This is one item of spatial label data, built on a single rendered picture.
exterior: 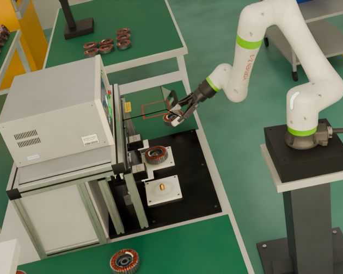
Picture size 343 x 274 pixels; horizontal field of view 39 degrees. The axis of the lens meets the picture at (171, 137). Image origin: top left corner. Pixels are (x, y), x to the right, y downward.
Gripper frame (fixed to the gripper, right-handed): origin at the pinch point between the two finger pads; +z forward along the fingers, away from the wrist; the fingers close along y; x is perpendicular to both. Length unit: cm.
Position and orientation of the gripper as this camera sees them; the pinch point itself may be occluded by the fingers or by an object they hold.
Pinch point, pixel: (173, 117)
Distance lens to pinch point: 251.7
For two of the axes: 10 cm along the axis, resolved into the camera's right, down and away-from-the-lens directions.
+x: -6.6, -6.0, -4.5
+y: -1.2, -5.2, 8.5
